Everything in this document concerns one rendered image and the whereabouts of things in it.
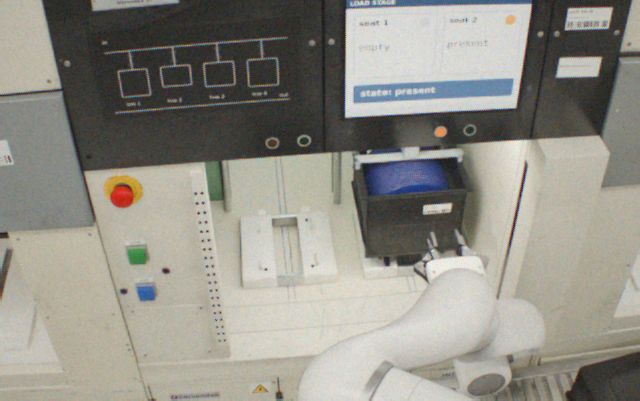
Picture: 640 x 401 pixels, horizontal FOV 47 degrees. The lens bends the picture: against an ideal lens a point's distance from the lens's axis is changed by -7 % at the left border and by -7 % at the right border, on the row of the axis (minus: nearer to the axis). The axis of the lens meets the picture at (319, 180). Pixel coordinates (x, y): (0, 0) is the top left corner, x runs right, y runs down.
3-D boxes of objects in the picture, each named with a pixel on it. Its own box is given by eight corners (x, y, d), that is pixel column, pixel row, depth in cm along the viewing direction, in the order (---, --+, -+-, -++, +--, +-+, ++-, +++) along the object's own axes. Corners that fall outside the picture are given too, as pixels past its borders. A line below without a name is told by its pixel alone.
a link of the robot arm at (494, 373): (493, 297, 125) (439, 315, 126) (514, 361, 115) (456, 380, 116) (501, 326, 130) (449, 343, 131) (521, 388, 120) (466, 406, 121)
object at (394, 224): (356, 271, 176) (360, 161, 155) (345, 209, 191) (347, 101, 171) (462, 261, 178) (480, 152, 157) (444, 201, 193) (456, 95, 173)
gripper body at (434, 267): (434, 329, 132) (421, 281, 140) (491, 322, 132) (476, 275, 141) (438, 301, 127) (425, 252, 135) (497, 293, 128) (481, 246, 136)
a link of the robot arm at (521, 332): (538, 259, 100) (535, 306, 127) (422, 298, 102) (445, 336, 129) (559, 323, 96) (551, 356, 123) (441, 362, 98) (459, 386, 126)
